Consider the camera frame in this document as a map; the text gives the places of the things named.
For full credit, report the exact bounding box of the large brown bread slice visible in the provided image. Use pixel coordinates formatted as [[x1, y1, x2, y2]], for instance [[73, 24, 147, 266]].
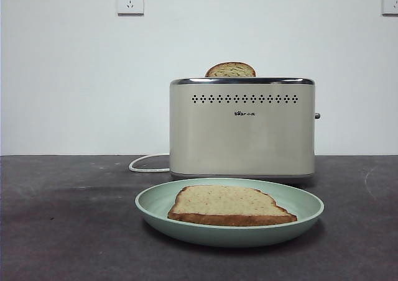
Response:
[[167, 185, 299, 228]]

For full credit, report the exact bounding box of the small brown bread slice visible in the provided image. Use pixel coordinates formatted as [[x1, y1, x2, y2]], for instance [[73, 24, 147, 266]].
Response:
[[204, 62, 257, 78]]

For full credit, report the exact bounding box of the cream two-slot toaster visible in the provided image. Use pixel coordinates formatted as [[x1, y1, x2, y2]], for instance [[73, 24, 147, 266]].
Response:
[[169, 76, 322, 187]]

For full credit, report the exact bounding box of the white toaster power cable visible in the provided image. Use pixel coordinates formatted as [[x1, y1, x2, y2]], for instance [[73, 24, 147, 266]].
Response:
[[129, 154, 172, 173]]

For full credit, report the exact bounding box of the pale green round plate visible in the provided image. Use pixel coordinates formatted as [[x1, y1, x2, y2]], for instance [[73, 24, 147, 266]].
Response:
[[134, 177, 325, 249]]

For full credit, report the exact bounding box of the white wall socket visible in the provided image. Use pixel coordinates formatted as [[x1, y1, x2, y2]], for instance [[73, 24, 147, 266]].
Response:
[[116, 0, 145, 17], [381, 0, 398, 17]]

